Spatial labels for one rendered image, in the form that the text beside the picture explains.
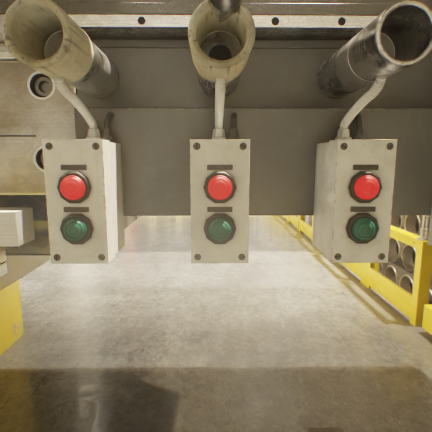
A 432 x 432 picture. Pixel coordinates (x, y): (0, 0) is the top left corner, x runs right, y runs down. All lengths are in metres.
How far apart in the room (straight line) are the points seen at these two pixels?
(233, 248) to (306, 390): 0.94
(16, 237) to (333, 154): 0.42
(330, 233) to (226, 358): 1.05
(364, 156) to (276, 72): 0.19
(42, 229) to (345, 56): 0.51
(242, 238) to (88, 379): 1.06
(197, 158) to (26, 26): 0.21
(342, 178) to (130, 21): 0.34
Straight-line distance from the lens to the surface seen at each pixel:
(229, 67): 0.36
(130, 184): 0.53
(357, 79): 0.47
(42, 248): 0.66
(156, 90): 0.56
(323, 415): 1.24
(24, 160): 0.62
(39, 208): 0.65
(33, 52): 0.45
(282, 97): 0.56
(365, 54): 0.42
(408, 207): 0.59
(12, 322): 1.72
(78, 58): 0.42
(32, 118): 0.61
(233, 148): 0.42
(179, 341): 1.57
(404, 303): 1.95
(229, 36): 0.45
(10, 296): 1.69
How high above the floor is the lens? 0.74
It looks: 9 degrees down
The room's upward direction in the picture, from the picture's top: straight up
